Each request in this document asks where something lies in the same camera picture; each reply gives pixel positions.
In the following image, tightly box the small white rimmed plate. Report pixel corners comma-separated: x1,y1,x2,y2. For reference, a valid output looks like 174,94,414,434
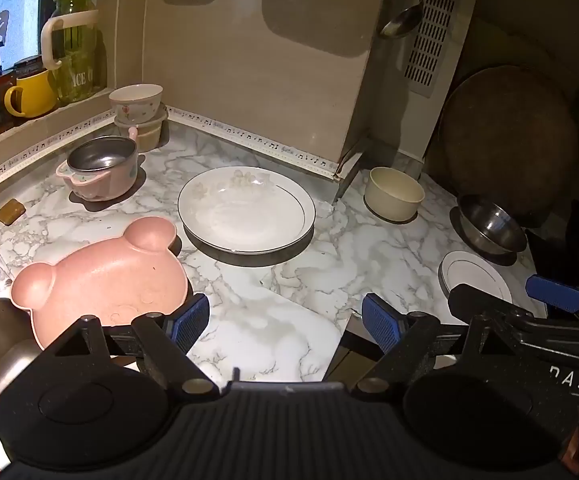
438,252,512,302

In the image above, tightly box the pink bear-shaped plate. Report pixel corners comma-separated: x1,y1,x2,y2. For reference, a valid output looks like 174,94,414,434
10,217,190,349

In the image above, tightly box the stainless steel bowl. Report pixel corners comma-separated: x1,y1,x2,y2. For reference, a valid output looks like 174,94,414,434
457,195,527,256

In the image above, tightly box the cream round bowl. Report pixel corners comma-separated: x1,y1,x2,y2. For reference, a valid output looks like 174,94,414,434
364,167,425,223

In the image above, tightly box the large white floral plate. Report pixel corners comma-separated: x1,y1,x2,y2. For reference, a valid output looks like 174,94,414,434
178,166,317,255

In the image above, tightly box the pink steel-lined handled bowl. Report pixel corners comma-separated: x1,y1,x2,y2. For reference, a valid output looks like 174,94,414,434
56,127,138,203

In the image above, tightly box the black stove cooktop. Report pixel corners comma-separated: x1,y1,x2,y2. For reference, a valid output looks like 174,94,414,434
523,209,579,331

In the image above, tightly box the round wooden cutting board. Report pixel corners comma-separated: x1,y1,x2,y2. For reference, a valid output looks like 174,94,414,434
440,65,578,218

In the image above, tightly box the brown soap bar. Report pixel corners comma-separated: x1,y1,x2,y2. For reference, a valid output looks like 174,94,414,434
0,198,26,226

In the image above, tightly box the beige ribbed cup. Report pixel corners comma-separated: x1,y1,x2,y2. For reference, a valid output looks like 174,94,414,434
135,106,168,153

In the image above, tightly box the white floral ceramic bowl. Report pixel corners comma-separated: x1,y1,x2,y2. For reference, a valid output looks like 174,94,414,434
109,84,163,125

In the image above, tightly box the yellow mug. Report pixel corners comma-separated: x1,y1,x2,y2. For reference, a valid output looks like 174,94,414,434
4,70,58,119

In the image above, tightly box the hanging metal ladle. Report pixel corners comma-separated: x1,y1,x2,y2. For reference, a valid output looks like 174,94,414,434
379,0,425,39

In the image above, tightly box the white ventilation grille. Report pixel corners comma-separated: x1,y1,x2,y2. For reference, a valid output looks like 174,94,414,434
403,0,461,99

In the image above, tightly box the green glass pitcher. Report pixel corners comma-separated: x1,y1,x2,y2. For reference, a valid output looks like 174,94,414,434
40,0,98,105

